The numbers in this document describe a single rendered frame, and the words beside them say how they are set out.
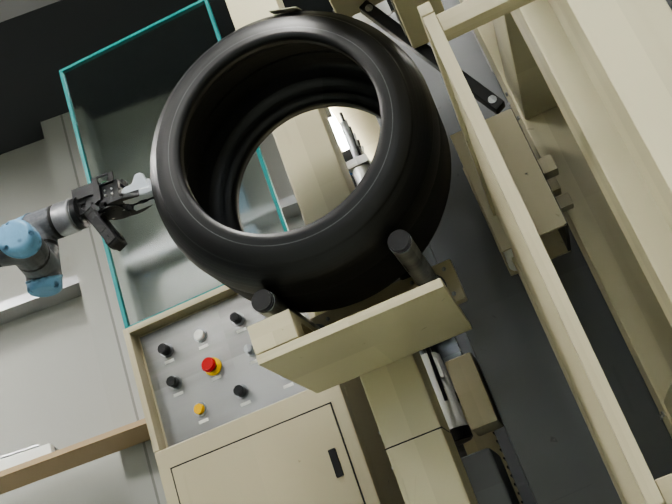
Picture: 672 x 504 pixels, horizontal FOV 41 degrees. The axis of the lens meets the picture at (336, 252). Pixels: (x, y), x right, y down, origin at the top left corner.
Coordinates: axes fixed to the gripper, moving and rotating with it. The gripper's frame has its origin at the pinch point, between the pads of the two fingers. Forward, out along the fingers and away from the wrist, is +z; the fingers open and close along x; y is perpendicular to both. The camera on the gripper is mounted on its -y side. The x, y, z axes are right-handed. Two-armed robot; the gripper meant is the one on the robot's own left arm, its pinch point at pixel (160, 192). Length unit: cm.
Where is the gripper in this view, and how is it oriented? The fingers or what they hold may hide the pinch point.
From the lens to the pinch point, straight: 194.6
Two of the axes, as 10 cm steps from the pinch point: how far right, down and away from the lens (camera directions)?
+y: -2.3, -9.1, 3.5
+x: 2.8, 2.9, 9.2
